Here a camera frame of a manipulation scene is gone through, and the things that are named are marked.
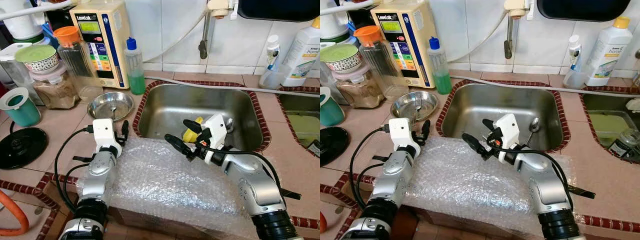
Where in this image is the grey tap spout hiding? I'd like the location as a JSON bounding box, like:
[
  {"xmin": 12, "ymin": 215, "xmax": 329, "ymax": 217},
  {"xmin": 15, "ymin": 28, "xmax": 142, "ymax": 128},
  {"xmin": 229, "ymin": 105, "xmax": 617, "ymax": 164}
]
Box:
[
  {"xmin": 199, "ymin": 12, "xmax": 211, "ymax": 60},
  {"xmin": 504, "ymin": 17, "xmax": 515, "ymax": 60}
]

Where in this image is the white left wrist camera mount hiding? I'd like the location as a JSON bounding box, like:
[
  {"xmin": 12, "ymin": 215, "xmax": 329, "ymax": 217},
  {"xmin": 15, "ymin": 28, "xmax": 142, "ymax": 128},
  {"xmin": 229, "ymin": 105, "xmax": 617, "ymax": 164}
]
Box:
[
  {"xmin": 389, "ymin": 118, "xmax": 420, "ymax": 156},
  {"xmin": 92, "ymin": 118, "xmax": 123, "ymax": 157}
]

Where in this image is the chrome kitchen faucet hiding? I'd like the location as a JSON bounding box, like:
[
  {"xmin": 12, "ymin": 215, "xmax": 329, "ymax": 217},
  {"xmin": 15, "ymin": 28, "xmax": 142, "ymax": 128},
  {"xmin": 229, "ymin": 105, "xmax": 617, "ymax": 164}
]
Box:
[{"xmin": 632, "ymin": 47, "xmax": 640, "ymax": 88}]

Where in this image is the patterned bowl green lid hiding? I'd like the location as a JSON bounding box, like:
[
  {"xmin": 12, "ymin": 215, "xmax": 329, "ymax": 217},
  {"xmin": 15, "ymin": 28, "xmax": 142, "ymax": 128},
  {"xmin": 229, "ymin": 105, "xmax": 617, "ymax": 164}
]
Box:
[
  {"xmin": 320, "ymin": 44, "xmax": 362, "ymax": 72},
  {"xmin": 14, "ymin": 44, "xmax": 58, "ymax": 73}
]

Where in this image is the small white spray bottle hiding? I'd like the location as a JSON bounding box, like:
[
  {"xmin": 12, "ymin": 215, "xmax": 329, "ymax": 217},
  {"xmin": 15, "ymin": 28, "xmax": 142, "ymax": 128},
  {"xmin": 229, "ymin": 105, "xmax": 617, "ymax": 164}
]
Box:
[
  {"xmin": 563, "ymin": 34, "xmax": 588, "ymax": 90},
  {"xmin": 260, "ymin": 34, "xmax": 288, "ymax": 91}
]

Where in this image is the dark hanging tray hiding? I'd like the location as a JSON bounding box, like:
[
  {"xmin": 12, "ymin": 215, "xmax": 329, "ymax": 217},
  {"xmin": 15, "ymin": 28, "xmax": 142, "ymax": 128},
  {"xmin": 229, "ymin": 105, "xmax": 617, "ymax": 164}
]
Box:
[
  {"xmin": 536, "ymin": 0, "xmax": 632, "ymax": 22},
  {"xmin": 237, "ymin": 0, "xmax": 321, "ymax": 22}
]

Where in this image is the black round lid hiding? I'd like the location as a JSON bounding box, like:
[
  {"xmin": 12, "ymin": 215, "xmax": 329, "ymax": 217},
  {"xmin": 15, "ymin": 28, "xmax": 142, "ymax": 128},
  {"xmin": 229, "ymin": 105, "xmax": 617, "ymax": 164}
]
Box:
[
  {"xmin": 320, "ymin": 126, "xmax": 351, "ymax": 167},
  {"xmin": 0, "ymin": 126, "xmax": 48, "ymax": 170}
]

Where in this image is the clear plastic container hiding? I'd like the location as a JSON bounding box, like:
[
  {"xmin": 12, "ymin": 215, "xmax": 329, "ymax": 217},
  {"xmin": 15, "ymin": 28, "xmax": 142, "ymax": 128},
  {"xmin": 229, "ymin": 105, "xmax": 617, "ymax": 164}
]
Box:
[{"xmin": 0, "ymin": 42, "xmax": 36, "ymax": 103}]

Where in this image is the green liquid bottle blue cap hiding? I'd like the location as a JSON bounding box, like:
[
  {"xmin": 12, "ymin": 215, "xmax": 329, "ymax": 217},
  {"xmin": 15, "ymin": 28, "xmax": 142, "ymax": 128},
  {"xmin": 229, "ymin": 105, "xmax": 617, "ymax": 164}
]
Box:
[
  {"xmin": 428, "ymin": 36, "xmax": 452, "ymax": 96},
  {"xmin": 125, "ymin": 36, "xmax": 147, "ymax": 96}
]

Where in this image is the white plastic pipe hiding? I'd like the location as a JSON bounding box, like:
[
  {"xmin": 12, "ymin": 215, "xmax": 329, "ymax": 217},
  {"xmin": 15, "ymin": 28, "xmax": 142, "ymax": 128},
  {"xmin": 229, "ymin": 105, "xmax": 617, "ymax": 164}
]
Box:
[
  {"xmin": 0, "ymin": 0, "xmax": 76, "ymax": 22},
  {"xmin": 320, "ymin": 0, "xmax": 376, "ymax": 16}
]

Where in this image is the jar of brown powder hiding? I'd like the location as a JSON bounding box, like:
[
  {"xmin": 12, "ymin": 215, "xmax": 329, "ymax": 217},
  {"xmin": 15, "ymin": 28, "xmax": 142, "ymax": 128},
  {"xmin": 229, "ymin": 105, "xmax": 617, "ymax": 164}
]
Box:
[
  {"xmin": 30, "ymin": 65, "xmax": 80, "ymax": 110},
  {"xmin": 332, "ymin": 64, "xmax": 385, "ymax": 109}
]

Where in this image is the clear bubble wrap sheet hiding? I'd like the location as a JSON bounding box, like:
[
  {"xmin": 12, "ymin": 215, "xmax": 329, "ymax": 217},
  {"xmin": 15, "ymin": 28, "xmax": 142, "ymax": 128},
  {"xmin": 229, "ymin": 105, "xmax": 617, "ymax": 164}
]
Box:
[
  {"xmin": 75, "ymin": 137, "xmax": 261, "ymax": 240},
  {"xmin": 400, "ymin": 136, "xmax": 576, "ymax": 236}
]

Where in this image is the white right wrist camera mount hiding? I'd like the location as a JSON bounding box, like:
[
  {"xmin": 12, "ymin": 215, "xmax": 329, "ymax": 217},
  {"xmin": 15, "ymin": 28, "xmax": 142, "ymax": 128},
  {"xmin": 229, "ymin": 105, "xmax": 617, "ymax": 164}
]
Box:
[
  {"xmin": 492, "ymin": 113, "xmax": 521, "ymax": 165},
  {"xmin": 200, "ymin": 114, "xmax": 228, "ymax": 165}
]

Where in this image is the small steel sink basin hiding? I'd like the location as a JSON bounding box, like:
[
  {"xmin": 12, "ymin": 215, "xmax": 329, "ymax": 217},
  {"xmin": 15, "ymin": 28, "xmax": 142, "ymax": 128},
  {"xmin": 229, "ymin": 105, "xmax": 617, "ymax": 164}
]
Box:
[
  {"xmin": 440, "ymin": 82, "xmax": 568, "ymax": 151},
  {"xmin": 139, "ymin": 82, "xmax": 265, "ymax": 151}
]

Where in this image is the beige tap fitting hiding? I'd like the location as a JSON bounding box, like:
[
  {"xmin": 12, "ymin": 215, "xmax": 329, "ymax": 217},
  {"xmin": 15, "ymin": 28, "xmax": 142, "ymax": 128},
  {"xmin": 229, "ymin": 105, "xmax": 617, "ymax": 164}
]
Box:
[
  {"xmin": 206, "ymin": 0, "xmax": 238, "ymax": 20},
  {"xmin": 502, "ymin": 0, "xmax": 532, "ymax": 20}
]

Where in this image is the glass jar orange lid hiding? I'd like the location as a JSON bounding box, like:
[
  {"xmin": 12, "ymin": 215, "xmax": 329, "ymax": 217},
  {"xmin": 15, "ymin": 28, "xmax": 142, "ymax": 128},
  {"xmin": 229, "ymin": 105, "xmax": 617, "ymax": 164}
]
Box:
[
  {"xmin": 53, "ymin": 26, "xmax": 101, "ymax": 103},
  {"xmin": 353, "ymin": 25, "xmax": 405, "ymax": 103}
]

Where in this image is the white kettle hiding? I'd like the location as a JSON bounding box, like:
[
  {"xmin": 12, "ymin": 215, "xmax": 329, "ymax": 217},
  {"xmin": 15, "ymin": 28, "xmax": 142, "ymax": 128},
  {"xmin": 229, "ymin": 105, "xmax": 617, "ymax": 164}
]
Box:
[
  {"xmin": 320, "ymin": 0, "xmax": 353, "ymax": 41},
  {"xmin": 0, "ymin": 0, "xmax": 46, "ymax": 43}
]

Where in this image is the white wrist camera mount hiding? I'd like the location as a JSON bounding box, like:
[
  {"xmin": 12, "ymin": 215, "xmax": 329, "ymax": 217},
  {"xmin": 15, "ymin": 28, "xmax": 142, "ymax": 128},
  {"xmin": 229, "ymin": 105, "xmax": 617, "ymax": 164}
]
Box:
[
  {"xmin": 92, "ymin": 118, "xmax": 123, "ymax": 157},
  {"xmin": 492, "ymin": 113, "xmax": 521, "ymax": 165},
  {"xmin": 200, "ymin": 114, "xmax": 228, "ymax": 165},
  {"xmin": 389, "ymin": 118, "xmax": 420, "ymax": 156}
]

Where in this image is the yellow plastic cup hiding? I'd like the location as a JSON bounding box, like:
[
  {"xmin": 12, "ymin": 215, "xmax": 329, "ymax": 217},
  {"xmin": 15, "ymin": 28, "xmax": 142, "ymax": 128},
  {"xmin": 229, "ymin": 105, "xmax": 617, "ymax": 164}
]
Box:
[{"xmin": 181, "ymin": 116, "xmax": 205, "ymax": 144}]

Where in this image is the large steel sink basin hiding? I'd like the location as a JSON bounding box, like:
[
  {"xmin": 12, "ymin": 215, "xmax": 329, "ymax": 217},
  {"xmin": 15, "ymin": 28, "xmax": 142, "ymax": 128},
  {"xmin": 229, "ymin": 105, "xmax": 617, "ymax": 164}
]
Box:
[
  {"xmin": 277, "ymin": 92, "xmax": 321, "ymax": 156},
  {"xmin": 580, "ymin": 92, "xmax": 640, "ymax": 163}
]

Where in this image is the teal plastic cup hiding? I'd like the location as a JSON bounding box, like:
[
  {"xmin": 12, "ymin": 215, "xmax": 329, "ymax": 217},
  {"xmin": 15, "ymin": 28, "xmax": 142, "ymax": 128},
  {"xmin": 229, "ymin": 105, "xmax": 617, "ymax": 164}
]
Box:
[
  {"xmin": 320, "ymin": 86, "xmax": 346, "ymax": 127},
  {"xmin": 0, "ymin": 87, "xmax": 42, "ymax": 127}
]

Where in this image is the white detergent bottle orange cap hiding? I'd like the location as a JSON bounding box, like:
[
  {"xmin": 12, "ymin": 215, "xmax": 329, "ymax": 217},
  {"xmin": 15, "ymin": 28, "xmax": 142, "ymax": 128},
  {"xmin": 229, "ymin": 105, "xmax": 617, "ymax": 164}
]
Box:
[
  {"xmin": 585, "ymin": 16, "xmax": 632, "ymax": 87},
  {"xmin": 280, "ymin": 17, "xmax": 321, "ymax": 87}
]

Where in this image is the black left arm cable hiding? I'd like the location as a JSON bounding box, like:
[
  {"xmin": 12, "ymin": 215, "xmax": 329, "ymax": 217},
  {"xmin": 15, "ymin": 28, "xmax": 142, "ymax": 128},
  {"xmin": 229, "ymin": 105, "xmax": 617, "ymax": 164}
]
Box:
[
  {"xmin": 54, "ymin": 126, "xmax": 96, "ymax": 213},
  {"xmin": 349, "ymin": 125, "xmax": 393, "ymax": 211}
]

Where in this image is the white hose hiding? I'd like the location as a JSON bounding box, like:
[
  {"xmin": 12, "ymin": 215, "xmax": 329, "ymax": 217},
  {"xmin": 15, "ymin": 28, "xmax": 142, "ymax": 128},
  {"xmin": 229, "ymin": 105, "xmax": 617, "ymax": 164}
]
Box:
[
  {"xmin": 142, "ymin": 12, "xmax": 210, "ymax": 63},
  {"xmin": 447, "ymin": 15, "xmax": 507, "ymax": 63}
]

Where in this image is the beige water ionizer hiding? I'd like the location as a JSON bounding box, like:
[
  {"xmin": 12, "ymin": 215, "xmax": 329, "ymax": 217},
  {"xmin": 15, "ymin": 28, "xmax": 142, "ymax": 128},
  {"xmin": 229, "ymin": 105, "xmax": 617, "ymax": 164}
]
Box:
[
  {"xmin": 70, "ymin": 0, "xmax": 132, "ymax": 90},
  {"xmin": 370, "ymin": 0, "xmax": 438, "ymax": 90}
]

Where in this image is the round steel dish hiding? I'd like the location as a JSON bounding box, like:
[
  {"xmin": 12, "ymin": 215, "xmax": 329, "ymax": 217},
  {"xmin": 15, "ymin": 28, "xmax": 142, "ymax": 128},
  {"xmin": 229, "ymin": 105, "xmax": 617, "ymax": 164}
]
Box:
[
  {"xmin": 87, "ymin": 91, "xmax": 135, "ymax": 122},
  {"xmin": 390, "ymin": 91, "xmax": 439, "ymax": 122}
]

